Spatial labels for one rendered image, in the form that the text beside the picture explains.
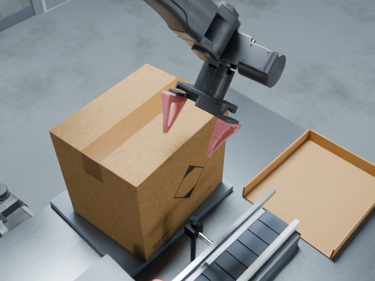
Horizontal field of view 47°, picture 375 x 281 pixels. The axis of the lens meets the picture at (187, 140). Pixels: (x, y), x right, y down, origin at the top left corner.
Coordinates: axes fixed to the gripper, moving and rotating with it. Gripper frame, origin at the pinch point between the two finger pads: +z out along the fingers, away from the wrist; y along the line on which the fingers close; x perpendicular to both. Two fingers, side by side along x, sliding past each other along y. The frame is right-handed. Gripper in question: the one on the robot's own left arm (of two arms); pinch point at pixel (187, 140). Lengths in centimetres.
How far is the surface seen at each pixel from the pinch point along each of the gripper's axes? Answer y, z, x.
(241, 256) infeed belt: 13.6, 21.2, 20.1
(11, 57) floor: -218, 41, 142
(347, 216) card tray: 28, 7, 44
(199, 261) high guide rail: 9.5, 21.4, 7.0
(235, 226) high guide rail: 10.7, 14.5, 15.5
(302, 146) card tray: 8, -2, 57
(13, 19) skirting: -253, 19, 162
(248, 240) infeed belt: 12.7, 18.5, 23.5
